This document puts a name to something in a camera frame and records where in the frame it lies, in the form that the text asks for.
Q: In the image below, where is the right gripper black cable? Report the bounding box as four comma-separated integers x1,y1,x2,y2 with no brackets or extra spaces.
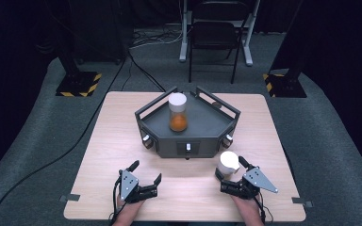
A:
256,194,274,224

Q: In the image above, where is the person's right hand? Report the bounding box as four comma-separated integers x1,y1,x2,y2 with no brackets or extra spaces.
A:
232,194,264,215

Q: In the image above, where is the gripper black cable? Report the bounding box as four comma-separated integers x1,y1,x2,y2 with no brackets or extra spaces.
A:
256,194,274,224
109,174,124,226

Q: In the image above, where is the black hexagonal tray device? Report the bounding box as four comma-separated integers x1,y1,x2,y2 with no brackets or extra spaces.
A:
134,86,241,159

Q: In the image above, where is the short black floor cable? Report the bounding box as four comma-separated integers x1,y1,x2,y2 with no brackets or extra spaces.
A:
121,51,167,93

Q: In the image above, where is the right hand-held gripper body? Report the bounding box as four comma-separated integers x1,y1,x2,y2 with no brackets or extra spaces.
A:
220,166,279,201

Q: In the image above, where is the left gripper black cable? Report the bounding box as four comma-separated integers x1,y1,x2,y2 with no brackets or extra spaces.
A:
109,174,124,226

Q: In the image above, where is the bundle of white floor cables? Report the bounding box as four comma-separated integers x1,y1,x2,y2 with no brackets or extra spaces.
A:
128,28,184,51

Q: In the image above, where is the black folding chair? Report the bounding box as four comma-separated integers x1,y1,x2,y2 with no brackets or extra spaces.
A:
188,0,250,85

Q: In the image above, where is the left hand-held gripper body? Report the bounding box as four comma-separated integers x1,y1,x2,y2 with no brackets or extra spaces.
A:
118,169,158,204

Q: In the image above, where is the white-lidded clear jar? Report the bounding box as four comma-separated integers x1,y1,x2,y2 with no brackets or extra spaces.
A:
217,151,240,176

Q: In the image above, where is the person's left hand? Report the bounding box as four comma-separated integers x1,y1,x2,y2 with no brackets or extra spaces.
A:
116,196,146,217

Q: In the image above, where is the grey tape strip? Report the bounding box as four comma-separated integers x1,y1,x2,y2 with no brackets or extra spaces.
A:
58,193,81,202
291,196,314,208

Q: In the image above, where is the long black floor cable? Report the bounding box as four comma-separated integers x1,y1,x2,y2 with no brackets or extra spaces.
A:
0,51,133,226

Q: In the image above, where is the black stand with striped base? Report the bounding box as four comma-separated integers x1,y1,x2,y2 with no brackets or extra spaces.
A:
43,0,103,98
262,0,309,99

